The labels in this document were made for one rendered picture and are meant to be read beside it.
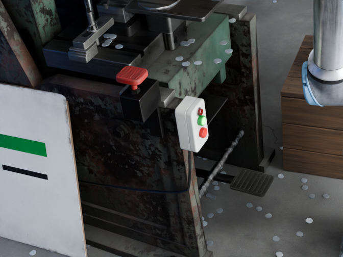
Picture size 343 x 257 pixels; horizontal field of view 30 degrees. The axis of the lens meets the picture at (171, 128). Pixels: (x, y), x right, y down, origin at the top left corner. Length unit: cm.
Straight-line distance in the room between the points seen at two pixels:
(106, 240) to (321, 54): 99
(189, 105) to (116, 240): 68
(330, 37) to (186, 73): 45
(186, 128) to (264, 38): 155
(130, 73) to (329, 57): 48
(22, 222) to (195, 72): 81
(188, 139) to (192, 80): 23
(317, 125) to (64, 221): 89
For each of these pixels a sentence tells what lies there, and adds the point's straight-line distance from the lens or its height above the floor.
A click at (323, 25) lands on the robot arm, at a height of 84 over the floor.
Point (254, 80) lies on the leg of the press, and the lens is 213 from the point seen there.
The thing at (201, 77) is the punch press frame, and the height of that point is 55.
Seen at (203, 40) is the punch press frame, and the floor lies 65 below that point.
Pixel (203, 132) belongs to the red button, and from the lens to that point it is 168.
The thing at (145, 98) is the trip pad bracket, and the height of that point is 69.
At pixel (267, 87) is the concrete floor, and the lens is 279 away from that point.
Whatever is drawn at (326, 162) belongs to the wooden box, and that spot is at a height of 7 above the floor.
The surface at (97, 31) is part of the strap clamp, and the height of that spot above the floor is 75.
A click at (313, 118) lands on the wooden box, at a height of 26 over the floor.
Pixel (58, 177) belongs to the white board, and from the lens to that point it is 203.
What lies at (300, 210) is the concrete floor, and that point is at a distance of 222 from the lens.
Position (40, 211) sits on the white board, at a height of 15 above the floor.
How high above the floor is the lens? 158
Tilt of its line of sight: 37 degrees down
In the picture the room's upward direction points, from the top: 9 degrees counter-clockwise
